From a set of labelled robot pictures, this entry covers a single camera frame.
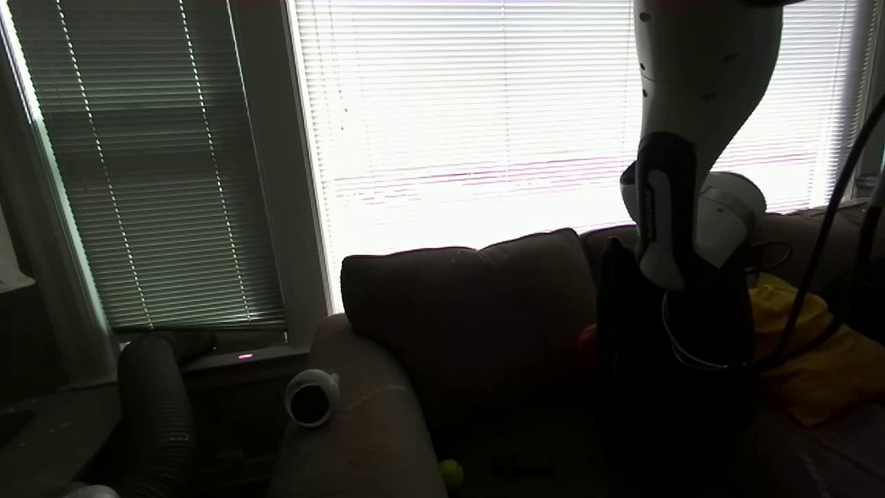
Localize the black pillow with ring print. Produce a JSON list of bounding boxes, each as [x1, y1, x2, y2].
[[593, 235, 763, 498]]

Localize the yellow pillow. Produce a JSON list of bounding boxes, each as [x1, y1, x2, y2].
[[744, 272, 885, 429]]

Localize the beige sofa back cushion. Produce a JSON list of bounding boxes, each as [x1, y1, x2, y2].
[[340, 228, 601, 437], [578, 202, 885, 328]]

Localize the large window blinds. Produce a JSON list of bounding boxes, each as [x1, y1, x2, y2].
[[287, 0, 868, 314]]

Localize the beige fabric sofa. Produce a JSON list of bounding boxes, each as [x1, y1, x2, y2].
[[265, 202, 885, 498]]

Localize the green tennis ball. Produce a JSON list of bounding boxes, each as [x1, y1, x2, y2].
[[437, 458, 468, 489]]

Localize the beige sofa seat cushion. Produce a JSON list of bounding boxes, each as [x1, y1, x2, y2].
[[737, 397, 885, 498], [413, 405, 612, 498]]

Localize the white portable air conditioner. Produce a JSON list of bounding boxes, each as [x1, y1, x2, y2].
[[177, 343, 312, 473]]

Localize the narrow window blinds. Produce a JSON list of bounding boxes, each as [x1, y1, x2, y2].
[[8, 0, 287, 332]]

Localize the short white lampshade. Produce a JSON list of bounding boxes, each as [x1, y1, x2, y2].
[[0, 202, 40, 297]]

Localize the dark side table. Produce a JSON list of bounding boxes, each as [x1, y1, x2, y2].
[[0, 383, 128, 498]]

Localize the grey exhaust hose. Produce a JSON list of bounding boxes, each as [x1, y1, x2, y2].
[[116, 332, 195, 498]]

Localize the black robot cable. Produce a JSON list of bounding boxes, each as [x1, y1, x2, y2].
[[763, 92, 885, 372]]

